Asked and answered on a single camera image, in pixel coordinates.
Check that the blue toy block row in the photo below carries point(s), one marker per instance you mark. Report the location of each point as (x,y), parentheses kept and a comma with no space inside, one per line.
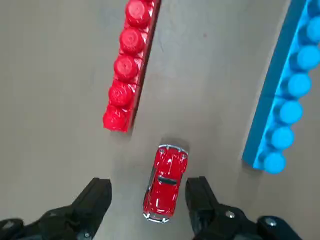
(282,100)

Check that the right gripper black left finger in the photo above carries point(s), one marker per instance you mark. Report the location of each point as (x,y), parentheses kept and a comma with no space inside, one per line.
(82,207)

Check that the red toy car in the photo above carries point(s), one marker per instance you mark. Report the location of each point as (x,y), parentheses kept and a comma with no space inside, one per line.
(165,180)

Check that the red toy block row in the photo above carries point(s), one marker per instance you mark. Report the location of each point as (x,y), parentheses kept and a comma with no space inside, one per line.
(127,65)

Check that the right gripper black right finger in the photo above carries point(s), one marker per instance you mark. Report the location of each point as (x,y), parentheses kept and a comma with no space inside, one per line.
(207,215)

